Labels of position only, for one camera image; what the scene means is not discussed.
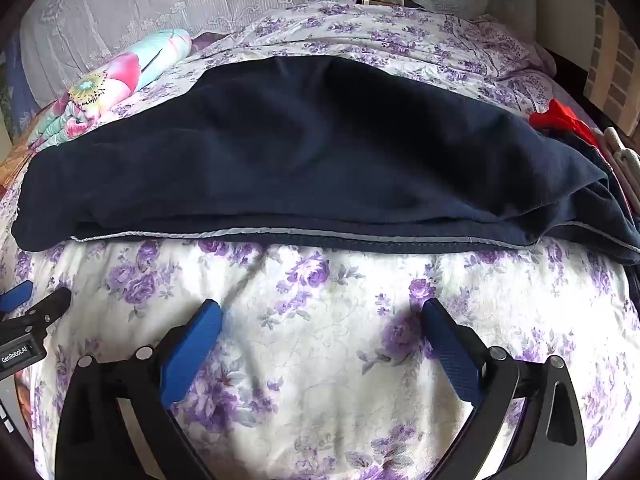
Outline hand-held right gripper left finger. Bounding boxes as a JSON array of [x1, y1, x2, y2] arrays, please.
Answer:
[[57, 299, 223, 480]]

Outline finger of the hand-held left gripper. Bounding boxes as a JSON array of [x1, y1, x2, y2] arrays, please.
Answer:
[[0, 281, 35, 311], [0, 287, 72, 333]]

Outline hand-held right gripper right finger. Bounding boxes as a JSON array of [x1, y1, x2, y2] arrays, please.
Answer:
[[421, 299, 588, 480]]

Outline navy blue pants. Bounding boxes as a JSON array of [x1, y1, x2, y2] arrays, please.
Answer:
[[11, 55, 640, 268]]

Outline orange patterned cloth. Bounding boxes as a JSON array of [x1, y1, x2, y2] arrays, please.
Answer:
[[0, 142, 32, 198]]

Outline purple floral bedspread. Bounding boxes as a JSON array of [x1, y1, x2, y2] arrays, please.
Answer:
[[0, 1, 640, 480]]

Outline colourful floral pillow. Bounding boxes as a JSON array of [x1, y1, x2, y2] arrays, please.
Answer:
[[30, 29, 192, 153]]

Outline red cloth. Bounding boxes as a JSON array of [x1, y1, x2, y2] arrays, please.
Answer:
[[529, 99, 597, 147]]

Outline grey sweatpants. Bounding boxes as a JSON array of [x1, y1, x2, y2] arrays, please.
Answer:
[[602, 127, 640, 188]]

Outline beige checkered cloth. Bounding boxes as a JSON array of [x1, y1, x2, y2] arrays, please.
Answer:
[[582, 0, 640, 136]]

